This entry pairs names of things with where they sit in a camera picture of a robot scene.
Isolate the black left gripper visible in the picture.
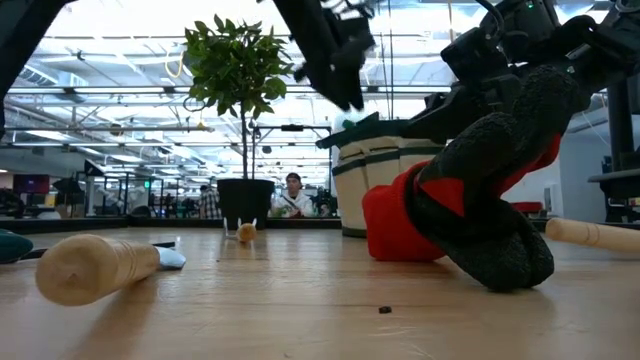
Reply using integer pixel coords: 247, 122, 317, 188
272, 0, 376, 111

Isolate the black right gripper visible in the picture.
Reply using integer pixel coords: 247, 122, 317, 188
399, 24, 521, 144

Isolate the red black garden glove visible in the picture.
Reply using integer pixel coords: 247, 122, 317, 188
362, 63, 584, 294

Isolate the beige green gardening bag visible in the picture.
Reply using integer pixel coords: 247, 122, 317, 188
314, 112, 449, 239

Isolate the wide scoop trowel wooden handle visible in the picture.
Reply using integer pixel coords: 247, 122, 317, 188
544, 217, 640, 254

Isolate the hand fork wooden handle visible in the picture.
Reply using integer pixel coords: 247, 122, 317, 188
222, 217, 260, 245

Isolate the narrow trowel wooden handle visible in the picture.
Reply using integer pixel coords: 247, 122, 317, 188
34, 233, 187, 307

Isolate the potted green plant black pot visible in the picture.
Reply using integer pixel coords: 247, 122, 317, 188
182, 13, 296, 231

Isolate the red box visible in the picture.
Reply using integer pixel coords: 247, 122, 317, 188
510, 200, 545, 215

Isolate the person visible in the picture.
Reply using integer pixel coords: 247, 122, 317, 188
198, 184, 223, 220
271, 172, 317, 219

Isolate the distant black metal frame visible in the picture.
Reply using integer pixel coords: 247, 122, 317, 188
249, 123, 335, 221

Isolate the dark wall screen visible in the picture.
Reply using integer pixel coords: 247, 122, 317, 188
12, 173, 51, 195

